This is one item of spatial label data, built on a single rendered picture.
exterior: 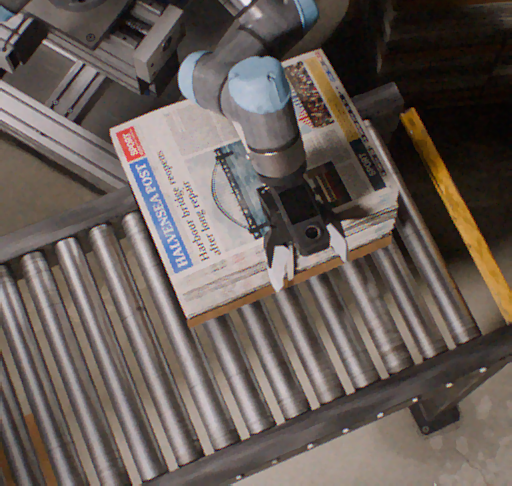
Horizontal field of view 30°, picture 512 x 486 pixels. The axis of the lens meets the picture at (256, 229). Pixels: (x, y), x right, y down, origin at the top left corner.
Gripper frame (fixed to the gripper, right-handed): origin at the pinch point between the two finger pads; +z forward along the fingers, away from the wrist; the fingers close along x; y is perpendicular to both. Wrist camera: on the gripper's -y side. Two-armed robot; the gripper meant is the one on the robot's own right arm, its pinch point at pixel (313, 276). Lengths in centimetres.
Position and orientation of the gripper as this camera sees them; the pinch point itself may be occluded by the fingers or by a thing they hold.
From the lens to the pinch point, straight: 145.1
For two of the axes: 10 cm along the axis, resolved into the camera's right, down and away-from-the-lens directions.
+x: -9.2, 3.7, -1.1
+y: -3.1, -5.4, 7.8
